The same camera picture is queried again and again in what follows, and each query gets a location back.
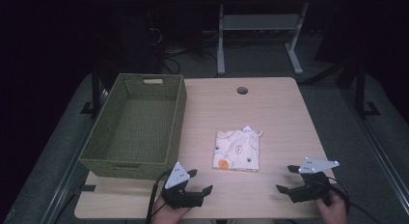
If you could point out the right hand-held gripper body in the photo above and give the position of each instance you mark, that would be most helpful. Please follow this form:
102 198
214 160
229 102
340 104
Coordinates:
310 188

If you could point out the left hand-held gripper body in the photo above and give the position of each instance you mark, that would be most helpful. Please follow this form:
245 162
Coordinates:
180 195

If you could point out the cream patterned cloth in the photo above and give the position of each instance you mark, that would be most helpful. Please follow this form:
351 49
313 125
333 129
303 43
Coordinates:
237 150

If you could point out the black metal stand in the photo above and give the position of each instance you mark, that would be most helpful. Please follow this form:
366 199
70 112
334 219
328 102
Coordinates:
95 89
360 89

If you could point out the green woven basket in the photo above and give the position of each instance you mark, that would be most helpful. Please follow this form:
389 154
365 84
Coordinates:
144 127

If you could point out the person's right hand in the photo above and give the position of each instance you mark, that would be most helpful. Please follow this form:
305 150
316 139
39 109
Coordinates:
334 209

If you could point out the black tape strip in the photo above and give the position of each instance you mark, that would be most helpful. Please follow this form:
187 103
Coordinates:
86 188

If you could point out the person's left hand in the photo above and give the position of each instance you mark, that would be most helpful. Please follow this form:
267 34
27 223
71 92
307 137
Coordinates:
165 214

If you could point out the grey metal desk frame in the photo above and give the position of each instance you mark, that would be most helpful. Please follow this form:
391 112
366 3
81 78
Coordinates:
260 22

